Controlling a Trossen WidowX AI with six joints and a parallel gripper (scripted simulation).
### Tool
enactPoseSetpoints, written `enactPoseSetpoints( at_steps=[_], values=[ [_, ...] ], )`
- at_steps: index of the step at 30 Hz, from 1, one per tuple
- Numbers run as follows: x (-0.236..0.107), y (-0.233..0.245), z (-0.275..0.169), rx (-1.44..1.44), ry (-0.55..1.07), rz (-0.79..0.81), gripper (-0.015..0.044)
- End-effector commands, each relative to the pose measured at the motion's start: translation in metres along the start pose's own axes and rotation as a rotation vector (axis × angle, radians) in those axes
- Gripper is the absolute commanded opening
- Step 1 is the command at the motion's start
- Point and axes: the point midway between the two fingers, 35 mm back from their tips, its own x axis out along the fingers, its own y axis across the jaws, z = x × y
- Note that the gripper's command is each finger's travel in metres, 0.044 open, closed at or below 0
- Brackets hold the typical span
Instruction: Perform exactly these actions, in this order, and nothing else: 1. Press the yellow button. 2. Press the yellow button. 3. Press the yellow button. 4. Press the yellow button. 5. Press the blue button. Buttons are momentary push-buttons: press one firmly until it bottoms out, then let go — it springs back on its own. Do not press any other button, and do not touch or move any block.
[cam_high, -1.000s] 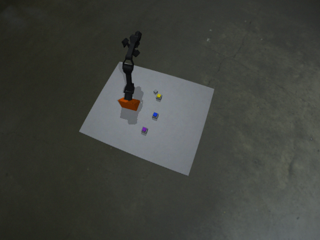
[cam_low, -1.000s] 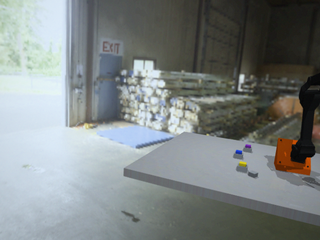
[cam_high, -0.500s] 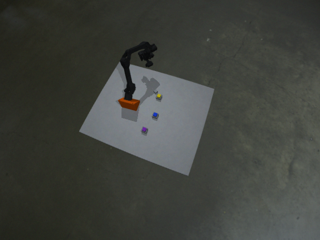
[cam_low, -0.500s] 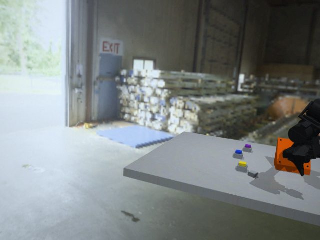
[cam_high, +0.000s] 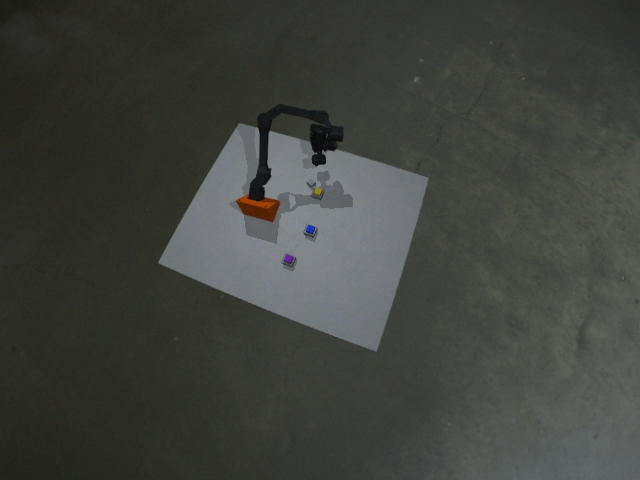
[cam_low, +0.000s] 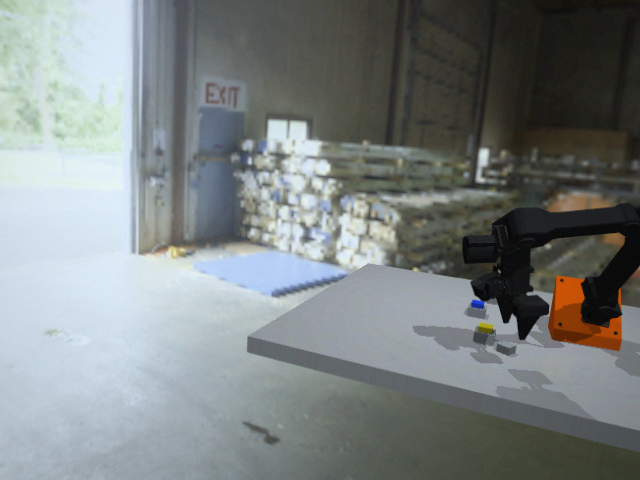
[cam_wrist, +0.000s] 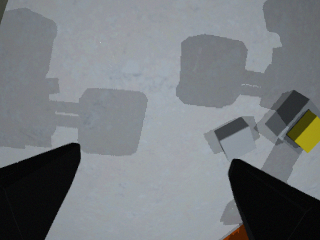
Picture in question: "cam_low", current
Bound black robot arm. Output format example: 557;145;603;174
463;203;640;328

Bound blue button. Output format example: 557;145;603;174
466;300;487;319

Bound yellow button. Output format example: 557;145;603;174
473;323;496;345

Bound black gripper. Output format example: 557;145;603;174
496;262;549;340

